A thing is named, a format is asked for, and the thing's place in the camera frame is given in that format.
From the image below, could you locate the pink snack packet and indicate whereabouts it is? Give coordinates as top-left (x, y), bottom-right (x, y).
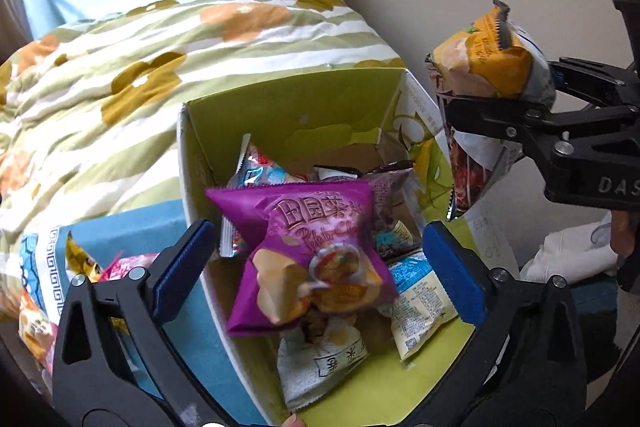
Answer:
top-left (95, 249), bottom-right (161, 284)

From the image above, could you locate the brown curtain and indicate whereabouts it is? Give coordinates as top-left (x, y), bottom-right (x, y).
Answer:
top-left (0, 0), bottom-right (37, 54)

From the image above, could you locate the yellow snack packet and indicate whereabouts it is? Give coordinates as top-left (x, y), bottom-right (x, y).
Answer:
top-left (65, 232), bottom-right (101, 280)

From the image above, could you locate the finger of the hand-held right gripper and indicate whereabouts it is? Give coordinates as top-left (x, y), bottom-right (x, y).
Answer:
top-left (547, 56), bottom-right (640, 108)
top-left (440, 93), bottom-right (593, 170)

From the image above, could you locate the floral striped blanket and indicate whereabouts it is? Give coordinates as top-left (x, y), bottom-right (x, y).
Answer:
top-left (0, 0), bottom-right (412, 323)

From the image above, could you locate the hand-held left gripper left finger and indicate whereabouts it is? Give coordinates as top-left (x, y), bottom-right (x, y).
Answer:
top-left (51, 219), bottom-right (218, 427)

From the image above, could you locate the person's right hand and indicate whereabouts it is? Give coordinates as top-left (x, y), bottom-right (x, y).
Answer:
top-left (610, 209), bottom-right (640, 258)

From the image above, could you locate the pile of snack packets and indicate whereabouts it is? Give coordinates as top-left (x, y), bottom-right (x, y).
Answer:
top-left (220, 134), bottom-right (461, 413)

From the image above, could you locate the teal patterned tablecloth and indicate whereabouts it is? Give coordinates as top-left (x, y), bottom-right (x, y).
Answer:
top-left (15, 199), bottom-right (268, 427)

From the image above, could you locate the orange white snack packet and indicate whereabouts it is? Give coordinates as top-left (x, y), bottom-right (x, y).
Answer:
top-left (425, 54), bottom-right (516, 220)

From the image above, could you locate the green cardboard box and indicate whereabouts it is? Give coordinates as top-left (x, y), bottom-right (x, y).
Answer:
top-left (177, 67), bottom-right (521, 427)

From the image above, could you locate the purple potato chips bag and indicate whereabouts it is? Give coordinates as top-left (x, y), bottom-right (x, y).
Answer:
top-left (206, 179), bottom-right (399, 338)

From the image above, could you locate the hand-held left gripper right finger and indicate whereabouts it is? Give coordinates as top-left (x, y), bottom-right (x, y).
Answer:
top-left (422, 221), bottom-right (588, 427)

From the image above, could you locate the pale white cloth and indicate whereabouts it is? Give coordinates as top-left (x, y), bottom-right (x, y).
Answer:
top-left (520, 212), bottom-right (618, 283)

